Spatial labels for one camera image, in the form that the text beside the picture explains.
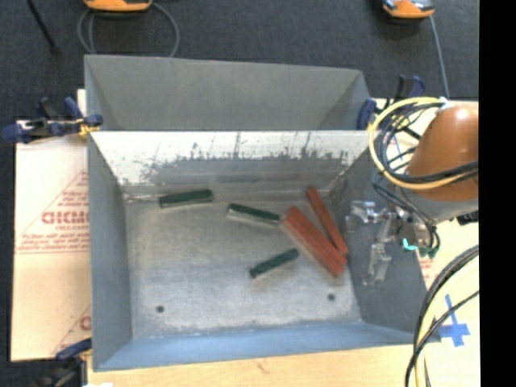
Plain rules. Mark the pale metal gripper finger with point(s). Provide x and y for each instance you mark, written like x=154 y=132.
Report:
x=363 y=213
x=378 y=262

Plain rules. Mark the red-brown flat block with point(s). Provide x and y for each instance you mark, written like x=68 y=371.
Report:
x=327 y=221
x=314 y=242

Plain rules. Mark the dark green flat block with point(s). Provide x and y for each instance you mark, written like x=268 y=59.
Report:
x=254 y=214
x=274 y=263
x=185 y=198

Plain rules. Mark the grey metal bin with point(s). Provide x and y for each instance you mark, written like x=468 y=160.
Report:
x=225 y=280

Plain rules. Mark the brown cardboard board red print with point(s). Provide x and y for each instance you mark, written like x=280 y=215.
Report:
x=48 y=256

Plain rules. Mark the black cylinder on white bracket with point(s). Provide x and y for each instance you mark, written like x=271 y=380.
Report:
x=468 y=217

